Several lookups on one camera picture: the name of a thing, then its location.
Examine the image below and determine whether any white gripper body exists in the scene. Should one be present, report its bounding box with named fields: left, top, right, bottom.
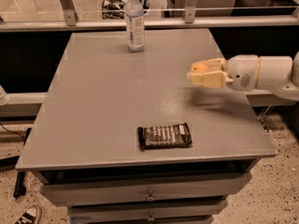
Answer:
left=226, top=55, right=259, bottom=91

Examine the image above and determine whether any lower metal drawer knob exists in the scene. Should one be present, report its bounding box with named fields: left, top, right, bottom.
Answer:
left=147, top=214, right=155, bottom=222

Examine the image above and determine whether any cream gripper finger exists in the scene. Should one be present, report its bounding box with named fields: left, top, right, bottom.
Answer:
left=187, top=70, right=227, bottom=89
left=200, top=58, right=226, bottom=72

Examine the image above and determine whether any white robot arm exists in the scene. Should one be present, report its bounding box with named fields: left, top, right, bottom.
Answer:
left=187, top=55, right=299, bottom=101

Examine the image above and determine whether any black and white sneaker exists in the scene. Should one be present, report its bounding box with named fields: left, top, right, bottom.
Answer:
left=15, top=205, right=42, bottom=224

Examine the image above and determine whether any metal railing frame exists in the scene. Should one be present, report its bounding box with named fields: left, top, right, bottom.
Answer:
left=0, top=0, right=299, bottom=33

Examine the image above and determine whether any orange fruit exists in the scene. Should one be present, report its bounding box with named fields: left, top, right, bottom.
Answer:
left=191, top=62, right=209, bottom=73

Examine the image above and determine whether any grey drawer cabinet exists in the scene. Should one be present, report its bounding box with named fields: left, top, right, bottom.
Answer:
left=17, top=29, right=276, bottom=224

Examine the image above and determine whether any black pole on floor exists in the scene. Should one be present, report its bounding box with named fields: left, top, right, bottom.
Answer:
left=13, top=128, right=32, bottom=199

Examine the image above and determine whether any black rxbar chocolate wrapper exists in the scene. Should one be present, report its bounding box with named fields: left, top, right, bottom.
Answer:
left=137, top=123, right=192, bottom=150

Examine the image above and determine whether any black white patterned bag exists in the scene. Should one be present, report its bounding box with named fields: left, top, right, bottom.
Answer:
left=102, top=0, right=124, bottom=20

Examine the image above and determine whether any round metal drawer knob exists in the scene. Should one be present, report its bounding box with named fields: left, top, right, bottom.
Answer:
left=146, top=193, right=156, bottom=202

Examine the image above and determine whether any top grey drawer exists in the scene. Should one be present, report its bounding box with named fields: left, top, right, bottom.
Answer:
left=40, top=172, right=251, bottom=206

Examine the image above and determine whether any clear plastic water bottle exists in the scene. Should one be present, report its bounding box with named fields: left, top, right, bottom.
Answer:
left=124, top=0, right=145, bottom=52

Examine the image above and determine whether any grey drawer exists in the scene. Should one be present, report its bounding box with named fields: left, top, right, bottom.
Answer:
left=68, top=200, right=227, bottom=224
left=40, top=172, right=251, bottom=206

